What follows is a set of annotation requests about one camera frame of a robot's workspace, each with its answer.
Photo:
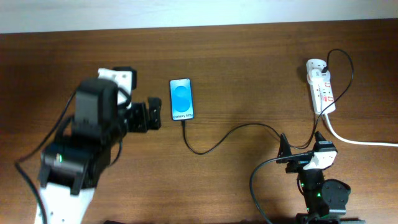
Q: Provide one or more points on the blue Galaxy smartphone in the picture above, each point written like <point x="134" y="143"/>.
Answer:
<point x="181" y="98"/>

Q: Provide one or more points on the white power strip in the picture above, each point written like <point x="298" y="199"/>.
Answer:
<point x="322" y="95"/>

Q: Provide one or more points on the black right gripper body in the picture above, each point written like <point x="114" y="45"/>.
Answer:
<point x="298" y="166"/>

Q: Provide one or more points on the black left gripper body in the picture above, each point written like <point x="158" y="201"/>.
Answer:
<point x="136" y="115"/>

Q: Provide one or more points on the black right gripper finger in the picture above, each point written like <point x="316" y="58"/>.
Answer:
<point x="284" y="152"/>
<point x="319" y="137"/>

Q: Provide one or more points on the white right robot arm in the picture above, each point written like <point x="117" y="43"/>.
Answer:
<point x="325" y="200"/>

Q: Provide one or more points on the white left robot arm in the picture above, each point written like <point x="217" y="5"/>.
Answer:
<point x="72" y="163"/>

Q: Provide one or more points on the white USB charger adapter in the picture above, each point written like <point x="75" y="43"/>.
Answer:
<point x="316" y="76"/>

